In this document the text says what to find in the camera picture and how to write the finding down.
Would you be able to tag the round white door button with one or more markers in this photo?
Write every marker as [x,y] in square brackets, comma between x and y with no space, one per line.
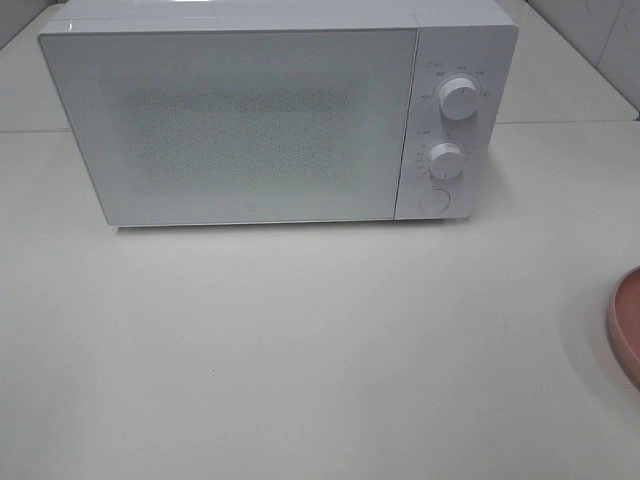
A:
[435,202]

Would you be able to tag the white timer knob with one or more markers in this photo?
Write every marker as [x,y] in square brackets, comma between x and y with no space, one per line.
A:
[445,161]

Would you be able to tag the pink round plate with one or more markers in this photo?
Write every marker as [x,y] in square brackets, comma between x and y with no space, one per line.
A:
[623,324]

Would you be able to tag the white microwave door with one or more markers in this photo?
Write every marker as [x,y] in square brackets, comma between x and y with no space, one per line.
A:
[237,127]

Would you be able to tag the white microwave oven body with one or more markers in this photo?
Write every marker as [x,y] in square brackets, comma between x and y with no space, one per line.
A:
[475,38]

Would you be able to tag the upper white power knob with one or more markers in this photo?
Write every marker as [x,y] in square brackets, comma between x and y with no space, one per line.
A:
[458,97]

